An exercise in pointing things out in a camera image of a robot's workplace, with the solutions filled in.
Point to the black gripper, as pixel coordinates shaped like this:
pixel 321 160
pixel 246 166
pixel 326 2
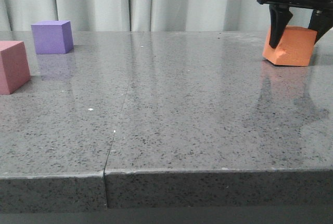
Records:
pixel 320 21

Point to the orange foam cube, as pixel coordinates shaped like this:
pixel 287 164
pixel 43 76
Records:
pixel 294 49

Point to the purple foam cube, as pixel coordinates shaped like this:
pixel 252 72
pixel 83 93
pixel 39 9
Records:
pixel 52 37

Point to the pale grey curtain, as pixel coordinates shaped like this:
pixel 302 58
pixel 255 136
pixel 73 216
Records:
pixel 138 15

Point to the pink foam cube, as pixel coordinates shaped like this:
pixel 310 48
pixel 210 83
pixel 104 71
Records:
pixel 15 70

